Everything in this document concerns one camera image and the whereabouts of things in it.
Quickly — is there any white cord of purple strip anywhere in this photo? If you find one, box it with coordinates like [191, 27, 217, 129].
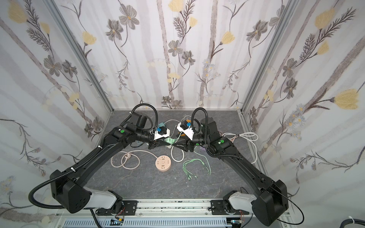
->
[222, 131, 259, 164]

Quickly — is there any light green charging cable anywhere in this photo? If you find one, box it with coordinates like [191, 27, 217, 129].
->
[171, 133, 212, 181]

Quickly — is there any beige power cord with plug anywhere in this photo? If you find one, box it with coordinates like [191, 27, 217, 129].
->
[110, 150, 159, 171]

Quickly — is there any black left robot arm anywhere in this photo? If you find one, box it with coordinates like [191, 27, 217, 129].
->
[28, 103, 158, 213]

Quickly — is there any round beige power strip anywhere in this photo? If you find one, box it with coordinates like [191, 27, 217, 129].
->
[155, 155, 172, 172]

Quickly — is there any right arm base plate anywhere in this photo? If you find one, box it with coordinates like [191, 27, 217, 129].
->
[208, 199, 249, 215]

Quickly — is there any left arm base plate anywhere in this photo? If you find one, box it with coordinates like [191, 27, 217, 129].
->
[96, 200, 138, 216]

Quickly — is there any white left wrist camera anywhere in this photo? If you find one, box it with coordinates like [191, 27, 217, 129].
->
[154, 126, 170, 140]

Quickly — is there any aluminium rail frame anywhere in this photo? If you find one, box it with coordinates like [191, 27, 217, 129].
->
[54, 198, 290, 228]

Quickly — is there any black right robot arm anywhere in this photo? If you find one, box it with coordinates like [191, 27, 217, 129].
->
[173, 107, 292, 227]

